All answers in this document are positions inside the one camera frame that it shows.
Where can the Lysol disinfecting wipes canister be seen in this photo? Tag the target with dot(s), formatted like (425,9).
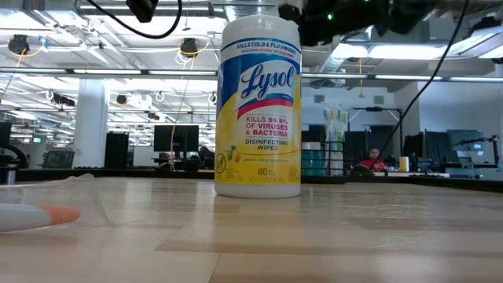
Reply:
(257,157)

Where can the black ceiling fixture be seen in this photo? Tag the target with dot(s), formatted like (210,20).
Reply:
(189,46)
(18,44)

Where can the bright ceiling light panel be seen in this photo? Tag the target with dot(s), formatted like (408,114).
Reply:
(393,51)

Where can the ceiling light strip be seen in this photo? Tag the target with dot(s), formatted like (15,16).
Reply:
(106,72)
(412,77)

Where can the white pillar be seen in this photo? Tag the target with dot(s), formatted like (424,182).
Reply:
(90,126)

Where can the black monitor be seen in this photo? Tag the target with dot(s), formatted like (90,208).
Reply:
(178,137)

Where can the black cabinet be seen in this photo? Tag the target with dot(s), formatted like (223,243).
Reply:
(116,151)

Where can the person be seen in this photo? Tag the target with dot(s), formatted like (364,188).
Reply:
(373,163)

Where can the yellow white cup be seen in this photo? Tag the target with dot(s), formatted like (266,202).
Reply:
(404,164)

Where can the dark screen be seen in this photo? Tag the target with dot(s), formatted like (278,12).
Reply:
(59,159)

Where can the dark desk monitor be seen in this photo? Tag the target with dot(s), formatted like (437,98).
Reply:
(465,139)

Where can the orange toothbrush in wrapper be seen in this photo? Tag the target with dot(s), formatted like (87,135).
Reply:
(67,192)

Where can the white toothbrush orange grip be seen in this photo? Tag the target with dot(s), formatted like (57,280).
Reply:
(23,218)

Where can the silver ceiling duct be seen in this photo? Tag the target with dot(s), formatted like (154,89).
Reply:
(332,63)

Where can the ribbed silver duct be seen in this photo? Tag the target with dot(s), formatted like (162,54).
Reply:
(243,9)

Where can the black aluminium table frame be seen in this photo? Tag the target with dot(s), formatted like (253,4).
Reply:
(452,181)

